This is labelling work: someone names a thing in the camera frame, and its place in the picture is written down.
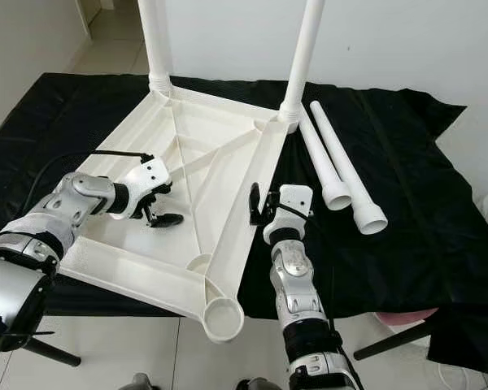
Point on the white plastic table top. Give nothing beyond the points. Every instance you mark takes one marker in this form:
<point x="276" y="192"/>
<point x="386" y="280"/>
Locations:
<point x="220" y="162"/>

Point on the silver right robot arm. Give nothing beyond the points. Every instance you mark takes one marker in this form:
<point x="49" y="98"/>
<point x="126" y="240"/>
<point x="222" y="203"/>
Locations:
<point x="297" y="284"/>

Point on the black cloth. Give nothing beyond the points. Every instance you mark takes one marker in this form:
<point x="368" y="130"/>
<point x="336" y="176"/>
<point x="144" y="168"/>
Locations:
<point x="423" y="162"/>

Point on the grey robot left foot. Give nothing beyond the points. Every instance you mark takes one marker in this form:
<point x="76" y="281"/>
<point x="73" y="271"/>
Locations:
<point x="144" y="382"/>

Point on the grey robot foot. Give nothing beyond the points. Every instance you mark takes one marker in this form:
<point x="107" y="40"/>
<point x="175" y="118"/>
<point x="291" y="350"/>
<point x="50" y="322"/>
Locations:
<point x="254" y="384"/>
<point x="144" y="382"/>

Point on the pink stool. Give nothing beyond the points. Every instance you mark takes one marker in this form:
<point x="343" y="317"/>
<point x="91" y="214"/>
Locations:
<point x="407" y="315"/>

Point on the grey robot right foot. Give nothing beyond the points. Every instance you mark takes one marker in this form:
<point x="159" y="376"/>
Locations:
<point x="254" y="384"/>

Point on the black metal stand leg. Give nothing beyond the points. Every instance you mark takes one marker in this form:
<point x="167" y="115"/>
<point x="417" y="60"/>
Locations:
<point x="53" y="352"/>
<point x="390" y="341"/>

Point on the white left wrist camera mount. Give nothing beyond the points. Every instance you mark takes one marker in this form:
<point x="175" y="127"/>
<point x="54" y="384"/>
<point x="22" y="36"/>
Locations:
<point x="148" y="175"/>

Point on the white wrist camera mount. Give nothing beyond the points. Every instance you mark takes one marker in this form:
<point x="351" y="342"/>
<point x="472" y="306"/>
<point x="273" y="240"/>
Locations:
<point x="294" y="199"/>
<point x="148" y="175"/>

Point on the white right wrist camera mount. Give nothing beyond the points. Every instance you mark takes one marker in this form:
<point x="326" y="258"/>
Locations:
<point x="294" y="199"/>

